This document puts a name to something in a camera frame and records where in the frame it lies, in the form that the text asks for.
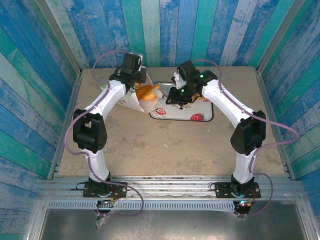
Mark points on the shiny metal sheet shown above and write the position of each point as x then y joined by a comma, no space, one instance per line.
175,225

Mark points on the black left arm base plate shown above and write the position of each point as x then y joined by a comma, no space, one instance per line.
120,190

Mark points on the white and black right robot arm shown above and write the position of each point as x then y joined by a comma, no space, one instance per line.
225,100

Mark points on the knotted orange fake bun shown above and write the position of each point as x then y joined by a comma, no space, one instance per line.
196,97

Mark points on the white strawberry print tray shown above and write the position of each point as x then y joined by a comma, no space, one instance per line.
180,113

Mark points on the long golden fake bread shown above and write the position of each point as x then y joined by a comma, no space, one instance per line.
151,96

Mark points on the aluminium corner post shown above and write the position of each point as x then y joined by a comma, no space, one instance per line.
60,37
278,37

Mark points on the aluminium table side rail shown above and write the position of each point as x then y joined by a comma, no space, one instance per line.
71,100
267,100

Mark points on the round golden fake bun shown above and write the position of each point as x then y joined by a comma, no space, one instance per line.
141,91

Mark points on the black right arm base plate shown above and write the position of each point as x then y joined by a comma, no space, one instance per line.
222,190

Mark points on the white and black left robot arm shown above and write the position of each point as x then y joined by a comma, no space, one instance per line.
110,97

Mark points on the aluminium frame rail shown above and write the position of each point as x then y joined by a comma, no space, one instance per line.
170,186

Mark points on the pale fake croissant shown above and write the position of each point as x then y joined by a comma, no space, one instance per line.
156,86

